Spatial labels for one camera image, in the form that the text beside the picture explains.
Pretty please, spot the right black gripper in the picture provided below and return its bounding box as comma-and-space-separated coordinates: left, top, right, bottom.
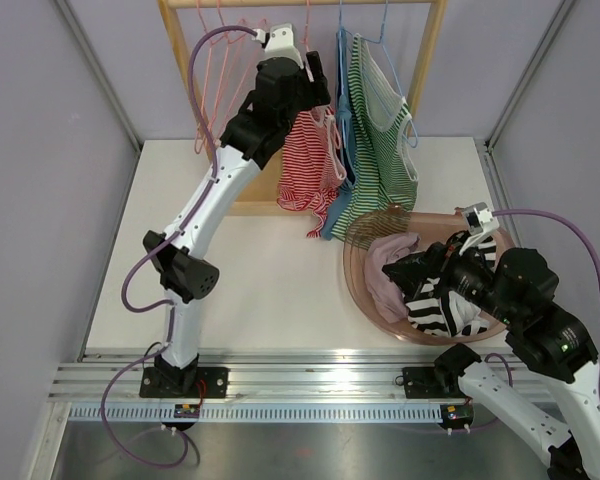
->
382, 229, 521, 325

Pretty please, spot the mauve pink tank top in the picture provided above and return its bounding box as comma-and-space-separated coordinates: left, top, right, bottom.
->
363, 232, 420, 324

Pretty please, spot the black white striped tank top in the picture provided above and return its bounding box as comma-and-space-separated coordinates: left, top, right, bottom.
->
404, 234, 501, 339

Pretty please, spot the pink wire hanger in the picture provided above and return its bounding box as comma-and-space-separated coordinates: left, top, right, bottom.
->
193, 0, 246, 154
294, 1, 341, 164
212, 0, 271, 149

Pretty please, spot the blue tank top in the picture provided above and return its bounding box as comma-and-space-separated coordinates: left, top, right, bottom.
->
320, 27, 356, 240

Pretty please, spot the red white striped tank top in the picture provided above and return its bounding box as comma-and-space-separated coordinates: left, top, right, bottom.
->
277, 106, 347, 238

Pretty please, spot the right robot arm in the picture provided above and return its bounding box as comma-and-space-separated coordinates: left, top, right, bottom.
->
383, 243, 600, 479

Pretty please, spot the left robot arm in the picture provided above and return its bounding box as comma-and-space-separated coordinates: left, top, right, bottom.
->
140, 51, 331, 398

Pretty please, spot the green white striped tank top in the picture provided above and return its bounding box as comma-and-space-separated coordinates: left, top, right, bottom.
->
331, 34, 419, 240

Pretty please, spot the translucent pink plastic basin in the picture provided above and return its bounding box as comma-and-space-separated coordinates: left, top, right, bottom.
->
343, 205, 505, 346

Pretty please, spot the wooden clothes rack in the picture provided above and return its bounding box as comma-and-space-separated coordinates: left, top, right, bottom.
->
158, 0, 447, 216

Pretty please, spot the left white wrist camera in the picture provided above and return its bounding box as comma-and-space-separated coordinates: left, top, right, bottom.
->
253, 23, 304, 69

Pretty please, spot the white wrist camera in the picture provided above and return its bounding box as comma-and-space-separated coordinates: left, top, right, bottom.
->
253, 23, 304, 69
455, 202, 500, 255

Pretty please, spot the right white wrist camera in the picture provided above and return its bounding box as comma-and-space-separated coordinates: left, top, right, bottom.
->
455, 202, 500, 255

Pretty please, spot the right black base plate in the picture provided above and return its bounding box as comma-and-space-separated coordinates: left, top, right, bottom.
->
394, 367, 440, 399

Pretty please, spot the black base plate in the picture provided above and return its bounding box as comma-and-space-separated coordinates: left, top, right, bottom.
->
394, 367, 440, 399
139, 366, 230, 399

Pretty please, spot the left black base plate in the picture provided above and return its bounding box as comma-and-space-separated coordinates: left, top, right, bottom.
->
139, 366, 230, 399

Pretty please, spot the aluminium mounting rail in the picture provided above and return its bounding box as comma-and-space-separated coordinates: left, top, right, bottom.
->
47, 347, 556, 405

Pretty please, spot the white slotted cable duct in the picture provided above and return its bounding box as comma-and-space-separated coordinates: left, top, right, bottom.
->
69, 402, 442, 424

